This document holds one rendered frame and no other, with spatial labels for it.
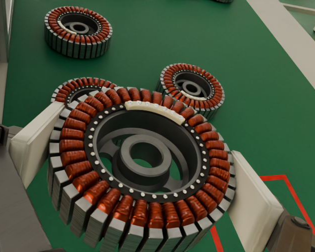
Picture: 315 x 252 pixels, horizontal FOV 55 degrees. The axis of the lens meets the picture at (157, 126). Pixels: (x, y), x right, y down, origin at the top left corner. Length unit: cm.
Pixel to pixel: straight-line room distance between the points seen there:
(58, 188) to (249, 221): 10
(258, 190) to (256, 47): 63
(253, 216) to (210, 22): 66
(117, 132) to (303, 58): 70
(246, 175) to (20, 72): 39
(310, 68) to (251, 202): 68
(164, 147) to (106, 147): 4
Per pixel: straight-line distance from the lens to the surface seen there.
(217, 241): 40
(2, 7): 47
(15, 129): 17
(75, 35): 53
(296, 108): 66
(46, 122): 16
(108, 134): 20
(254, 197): 17
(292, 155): 55
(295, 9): 304
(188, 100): 46
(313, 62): 87
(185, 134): 20
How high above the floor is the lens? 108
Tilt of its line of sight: 46 degrees down
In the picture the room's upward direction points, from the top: 24 degrees clockwise
